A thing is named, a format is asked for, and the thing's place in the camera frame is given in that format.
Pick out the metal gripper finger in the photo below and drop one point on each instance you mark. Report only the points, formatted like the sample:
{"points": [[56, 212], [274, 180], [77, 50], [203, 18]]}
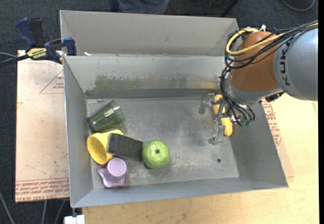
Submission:
{"points": [[218, 137], [202, 105]]}

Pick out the yellow toy banana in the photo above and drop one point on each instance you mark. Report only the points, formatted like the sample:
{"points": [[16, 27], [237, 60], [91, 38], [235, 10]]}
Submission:
{"points": [[228, 127]]}

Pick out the grey metal bin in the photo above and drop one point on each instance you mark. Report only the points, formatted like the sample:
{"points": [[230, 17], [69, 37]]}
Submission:
{"points": [[177, 127]]}

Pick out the green apple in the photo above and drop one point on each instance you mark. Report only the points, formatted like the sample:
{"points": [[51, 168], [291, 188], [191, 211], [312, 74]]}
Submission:
{"points": [[155, 154]]}

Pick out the dark grey sponge block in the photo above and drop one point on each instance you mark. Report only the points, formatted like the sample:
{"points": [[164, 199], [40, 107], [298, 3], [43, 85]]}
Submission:
{"points": [[125, 145]]}

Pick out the clear green plastic cup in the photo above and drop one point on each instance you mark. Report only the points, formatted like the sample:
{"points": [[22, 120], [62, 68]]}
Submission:
{"points": [[106, 116]]}

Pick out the purple cup with star base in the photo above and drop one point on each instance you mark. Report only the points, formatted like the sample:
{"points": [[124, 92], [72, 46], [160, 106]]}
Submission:
{"points": [[115, 171]]}

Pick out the yellow plastic cup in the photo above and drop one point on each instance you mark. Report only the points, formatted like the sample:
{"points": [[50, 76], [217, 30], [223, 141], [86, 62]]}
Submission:
{"points": [[96, 148]]}

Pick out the brown cardboard board red print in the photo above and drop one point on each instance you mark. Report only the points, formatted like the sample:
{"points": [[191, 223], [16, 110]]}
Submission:
{"points": [[38, 116]]}

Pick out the black cylinder on white bracket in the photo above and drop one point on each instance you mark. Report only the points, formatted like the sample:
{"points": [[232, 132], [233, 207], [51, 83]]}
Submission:
{"points": [[274, 97]]}

